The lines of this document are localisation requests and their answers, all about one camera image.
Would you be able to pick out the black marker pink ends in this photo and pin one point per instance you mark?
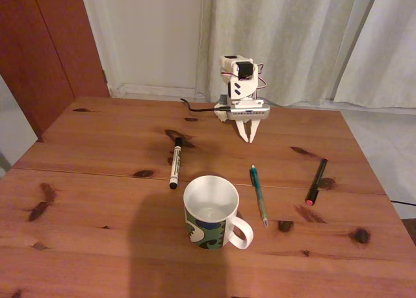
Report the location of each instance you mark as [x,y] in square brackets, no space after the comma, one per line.
[316,181]

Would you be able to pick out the white mug green blue pattern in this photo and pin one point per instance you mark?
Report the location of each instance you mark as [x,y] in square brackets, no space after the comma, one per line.
[208,233]

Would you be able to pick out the teal mechanical pencil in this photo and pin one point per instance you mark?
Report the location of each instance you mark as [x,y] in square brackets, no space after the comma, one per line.
[259,194]

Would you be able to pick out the white curtain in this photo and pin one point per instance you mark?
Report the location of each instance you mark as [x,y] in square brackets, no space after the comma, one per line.
[383,51]
[286,35]

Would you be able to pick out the white whiteboard marker black cap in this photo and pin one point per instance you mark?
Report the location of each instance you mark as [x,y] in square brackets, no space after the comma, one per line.
[175,163]

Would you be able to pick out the brown wooden door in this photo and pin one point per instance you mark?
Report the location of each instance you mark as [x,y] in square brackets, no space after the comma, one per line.
[39,51]

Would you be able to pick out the silver camera box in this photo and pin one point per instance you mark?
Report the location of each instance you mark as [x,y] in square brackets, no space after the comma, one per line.
[248,113]

